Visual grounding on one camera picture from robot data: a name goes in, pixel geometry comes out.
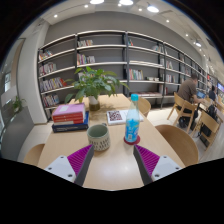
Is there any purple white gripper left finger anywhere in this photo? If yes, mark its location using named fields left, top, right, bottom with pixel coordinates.
left=45, top=145, right=94, bottom=186

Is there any laptop on far table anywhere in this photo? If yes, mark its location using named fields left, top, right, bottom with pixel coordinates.
left=197, top=91, right=206, bottom=99

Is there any red middle book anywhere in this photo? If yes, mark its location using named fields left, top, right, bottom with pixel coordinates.
left=53, top=114, right=85, bottom=125

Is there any pink top book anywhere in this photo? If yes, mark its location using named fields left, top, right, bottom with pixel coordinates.
left=53, top=103, right=85, bottom=116

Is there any wooden chair at right edge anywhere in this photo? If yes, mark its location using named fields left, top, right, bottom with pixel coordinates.
left=192, top=111, right=220, bottom=148

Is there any small plant on ledge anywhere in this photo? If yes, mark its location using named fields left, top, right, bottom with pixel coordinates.
left=12, top=97, right=25, bottom=113

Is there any open white magazine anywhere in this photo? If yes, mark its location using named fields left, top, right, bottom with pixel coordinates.
left=106, top=109, right=144, bottom=125

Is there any wooden chair under man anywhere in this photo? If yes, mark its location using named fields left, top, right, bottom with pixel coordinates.
left=171, top=93, right=197, bottom=130

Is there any water bottle blue label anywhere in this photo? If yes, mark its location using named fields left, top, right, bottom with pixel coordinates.
left=125, top=94, right=140, bottom=141

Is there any green patterned ceramic mug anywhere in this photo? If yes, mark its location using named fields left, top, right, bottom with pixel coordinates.
left=87, top=124, right=110, bottom=151

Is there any potted green leafy plant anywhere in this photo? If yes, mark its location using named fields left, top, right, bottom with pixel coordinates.
left=65, top=66, right=128, bottom=111

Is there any dark blue bottom book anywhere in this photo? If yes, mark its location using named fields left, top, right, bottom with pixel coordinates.
left=52, top=111, right=89, bottom=133

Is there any seated man brown shirt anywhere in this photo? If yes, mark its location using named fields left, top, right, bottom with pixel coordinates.
left=177, top=73, right=205, bottom=128

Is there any dark red round coaster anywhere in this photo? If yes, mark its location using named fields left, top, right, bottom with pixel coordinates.
left=123, top=135, right=140, bottom=145

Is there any wooden chair near right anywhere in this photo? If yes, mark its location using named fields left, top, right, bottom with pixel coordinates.
left=156, top=125, right=199, bottom=166

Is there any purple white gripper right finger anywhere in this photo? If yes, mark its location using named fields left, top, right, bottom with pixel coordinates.
left=133, top=144, right=181, bottom=185

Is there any wooden chair near left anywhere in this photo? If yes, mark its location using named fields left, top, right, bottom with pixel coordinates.
left=23, top=144, right=44, bottom=166

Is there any wooden chair far right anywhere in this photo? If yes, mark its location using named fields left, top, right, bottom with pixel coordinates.
left=138, top=98, right=151, bottom=116

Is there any grey wall bookshelf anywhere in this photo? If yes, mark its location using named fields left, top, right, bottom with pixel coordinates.
left=37, top=30, right=209, bottom=117

